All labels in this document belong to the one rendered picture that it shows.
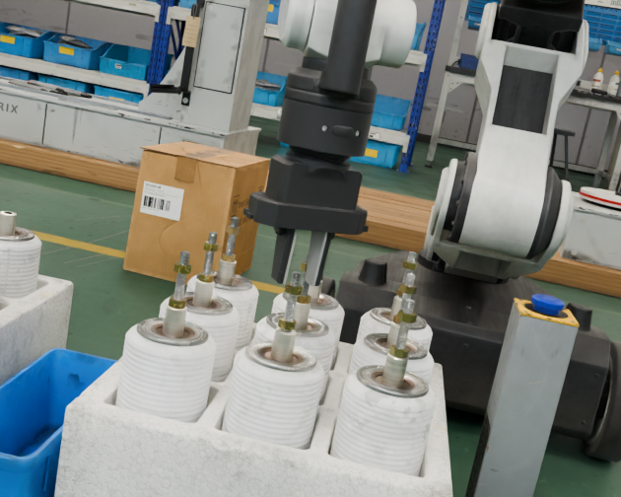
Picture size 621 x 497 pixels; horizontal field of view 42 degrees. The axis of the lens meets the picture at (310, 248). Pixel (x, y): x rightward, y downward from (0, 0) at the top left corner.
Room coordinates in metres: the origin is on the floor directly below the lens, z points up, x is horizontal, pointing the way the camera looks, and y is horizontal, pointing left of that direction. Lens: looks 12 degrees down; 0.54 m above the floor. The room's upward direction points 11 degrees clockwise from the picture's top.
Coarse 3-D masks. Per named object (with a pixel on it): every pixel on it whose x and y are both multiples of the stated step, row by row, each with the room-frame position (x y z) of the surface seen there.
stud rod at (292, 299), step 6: (294, 276) 0.80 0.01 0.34; (300, 276) 0.80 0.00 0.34; (294, 282) 0.80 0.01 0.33; (300, 282) 0.81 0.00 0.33; (288, 294) 0.80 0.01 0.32; (288, 300) 0.80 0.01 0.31; (294, 300) 0.80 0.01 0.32; (288, 306) 0.80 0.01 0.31; (294, 306) 0.80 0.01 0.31; (288, 312) 0.80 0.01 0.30; (294, 312) 0.80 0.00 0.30; (288, 318) 0.80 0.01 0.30; (282, 330) 0.80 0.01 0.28; (288, 330) 0.80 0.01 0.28
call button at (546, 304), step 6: (540, 294) 0.99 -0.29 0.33; (534, 300) 0.96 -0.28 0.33; (540, 300) 0.96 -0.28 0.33; (546, 300) 0.96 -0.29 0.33; (552, 300) 0.97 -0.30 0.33; (558, 300) 0.97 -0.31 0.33; (534, 306) 0.97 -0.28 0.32; (540, 306) 0.96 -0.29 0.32; (546, 306) 0.95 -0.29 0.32; (552, 306) 0.95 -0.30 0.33; (558, 306) 0.95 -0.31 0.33; (564, 306) 0.96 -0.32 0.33; (546, 312) 0.96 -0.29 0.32; (552, 312) 0.96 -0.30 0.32; (558, 312) 0.96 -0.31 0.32
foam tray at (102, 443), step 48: (96, 384) 0.81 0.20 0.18; (336, 384) 0.94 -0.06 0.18; (432, 384) 1.01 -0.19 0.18; (96, 432) 0.74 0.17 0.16; (144, 432) 0.74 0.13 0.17; (192, 432) 0.74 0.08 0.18; (432, 432) 0.85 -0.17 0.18; (96, 480) 0.74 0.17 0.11; (144, 480) 0.74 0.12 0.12; (192, 480) 0.73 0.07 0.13; (240, 480) 0.73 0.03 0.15; (288, 480) 0.73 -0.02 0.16; (336, 480) 0.72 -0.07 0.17; (384, 480) 0.72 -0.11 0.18; (432, 480) 0.74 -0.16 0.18
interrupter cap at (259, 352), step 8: (256, 344) 0.82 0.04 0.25; (264, 344) 0.83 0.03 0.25; (272, 344) 0.83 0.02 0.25; (248, 352) 0.79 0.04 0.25; (256, 352) 0.80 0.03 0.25; (264, 352) 0.81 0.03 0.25; (296, 352) 0.82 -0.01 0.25; (304, 352) 0.83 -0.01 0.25; (256, 360) 0.78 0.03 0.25; (264, 360) 0.78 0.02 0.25; (272, 360) 0.79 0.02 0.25; (296, 360) 0.81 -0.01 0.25; (304, 360) 0.80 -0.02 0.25; (312, 360) 0.81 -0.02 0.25; (272, 368) 0.77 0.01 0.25; (280, 368) 0.77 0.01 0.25; (288, 368) 0.77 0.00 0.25; (296, 368) 0.77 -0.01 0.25; (304, 368) 0.78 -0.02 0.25; (312, 368) 0.79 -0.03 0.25
